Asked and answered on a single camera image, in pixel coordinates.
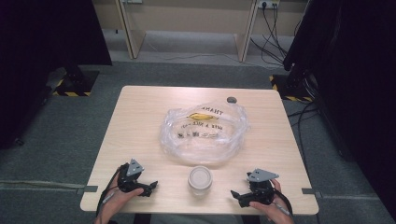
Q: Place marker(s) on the black curtain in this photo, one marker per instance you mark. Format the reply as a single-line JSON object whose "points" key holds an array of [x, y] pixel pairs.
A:
{"points": [[358, 77], [37, 46]]}

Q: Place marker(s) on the white wall socket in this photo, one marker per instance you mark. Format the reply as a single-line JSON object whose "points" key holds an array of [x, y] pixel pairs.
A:
{"points": [[268, 3]]}

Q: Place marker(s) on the clear cup with white lid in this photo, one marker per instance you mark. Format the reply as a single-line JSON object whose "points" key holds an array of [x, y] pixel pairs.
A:
{"points": [[200, 179]]}

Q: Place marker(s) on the grey tape strip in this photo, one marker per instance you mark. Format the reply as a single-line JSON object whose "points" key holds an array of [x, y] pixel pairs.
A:
{"points": [[87, 189], [311, 192]]}

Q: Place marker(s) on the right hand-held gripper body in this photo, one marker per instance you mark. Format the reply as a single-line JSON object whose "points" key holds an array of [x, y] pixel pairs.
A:
{"points": [[261, 189]]}

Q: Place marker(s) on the black stand base striped tape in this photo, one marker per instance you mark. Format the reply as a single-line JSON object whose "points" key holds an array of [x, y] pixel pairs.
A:
{"points": [[291, 90], [77, 84]]}

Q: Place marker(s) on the person's right hand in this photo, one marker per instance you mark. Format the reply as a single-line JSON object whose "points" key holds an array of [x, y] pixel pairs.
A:
{"points": [[277, 211]]}

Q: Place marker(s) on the small grey round disc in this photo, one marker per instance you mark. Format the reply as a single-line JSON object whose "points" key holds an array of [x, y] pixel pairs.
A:
{"points": [[231, 100]]}

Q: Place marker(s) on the clear printed plastic bag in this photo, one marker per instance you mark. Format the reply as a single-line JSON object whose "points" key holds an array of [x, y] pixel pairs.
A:
{"points": [[204, 141]]}

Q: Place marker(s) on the beige wooden desk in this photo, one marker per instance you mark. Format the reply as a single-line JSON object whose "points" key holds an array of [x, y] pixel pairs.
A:
{"points": [[186, 15]]}

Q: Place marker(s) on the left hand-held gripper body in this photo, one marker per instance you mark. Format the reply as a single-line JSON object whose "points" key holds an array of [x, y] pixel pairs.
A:
{"points": [[127, 182]]}

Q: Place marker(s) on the person's left hand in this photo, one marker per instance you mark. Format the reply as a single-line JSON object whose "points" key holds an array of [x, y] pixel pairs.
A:
{"points": [[113, 202]]}

